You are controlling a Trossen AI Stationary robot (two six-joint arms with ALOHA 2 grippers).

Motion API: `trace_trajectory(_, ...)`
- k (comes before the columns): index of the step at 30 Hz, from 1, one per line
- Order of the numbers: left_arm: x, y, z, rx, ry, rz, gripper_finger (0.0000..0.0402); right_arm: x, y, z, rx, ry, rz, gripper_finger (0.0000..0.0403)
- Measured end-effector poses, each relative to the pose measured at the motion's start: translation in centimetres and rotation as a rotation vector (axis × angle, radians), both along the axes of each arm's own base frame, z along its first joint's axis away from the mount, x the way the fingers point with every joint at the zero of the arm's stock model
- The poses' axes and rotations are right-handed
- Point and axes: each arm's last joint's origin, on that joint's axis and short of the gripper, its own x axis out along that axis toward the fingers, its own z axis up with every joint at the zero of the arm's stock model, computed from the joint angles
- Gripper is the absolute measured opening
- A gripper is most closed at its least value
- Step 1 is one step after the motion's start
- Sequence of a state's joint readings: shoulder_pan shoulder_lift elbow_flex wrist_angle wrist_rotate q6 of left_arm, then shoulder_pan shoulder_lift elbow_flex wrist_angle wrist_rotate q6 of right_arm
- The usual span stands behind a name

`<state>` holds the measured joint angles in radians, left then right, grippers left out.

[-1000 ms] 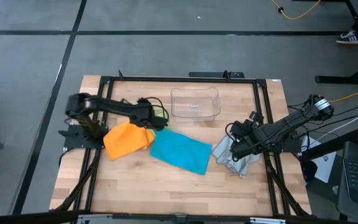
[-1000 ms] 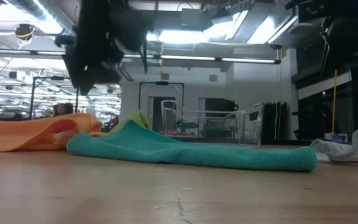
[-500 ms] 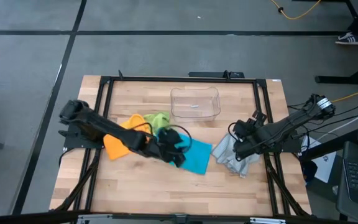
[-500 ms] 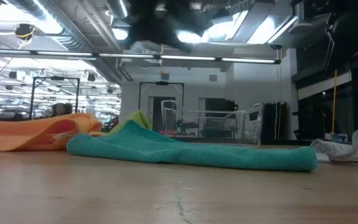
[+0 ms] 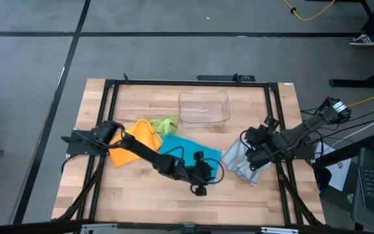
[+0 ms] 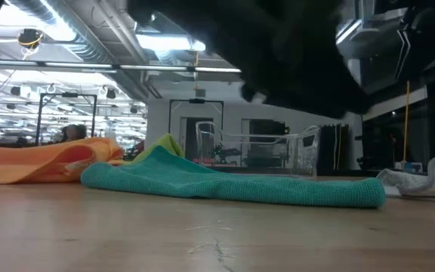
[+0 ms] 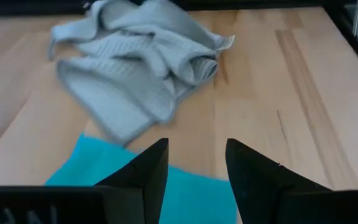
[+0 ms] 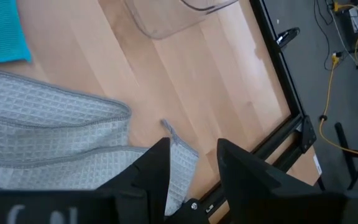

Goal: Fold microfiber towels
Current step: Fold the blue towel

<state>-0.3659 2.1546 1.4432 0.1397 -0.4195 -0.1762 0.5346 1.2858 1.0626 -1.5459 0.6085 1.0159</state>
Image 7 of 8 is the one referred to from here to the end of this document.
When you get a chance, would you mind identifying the teal microfiber towel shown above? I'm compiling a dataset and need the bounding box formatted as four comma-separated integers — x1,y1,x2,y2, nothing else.
44,133,239,224

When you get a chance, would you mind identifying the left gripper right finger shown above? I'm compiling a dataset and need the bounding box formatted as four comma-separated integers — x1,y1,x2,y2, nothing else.
224,138,331,224

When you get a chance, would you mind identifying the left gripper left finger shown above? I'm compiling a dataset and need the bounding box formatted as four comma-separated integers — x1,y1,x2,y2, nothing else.
94,138,170,224

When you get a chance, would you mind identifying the grey microfiber towel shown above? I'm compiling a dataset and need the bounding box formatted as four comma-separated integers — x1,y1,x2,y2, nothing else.
47,0,236,147

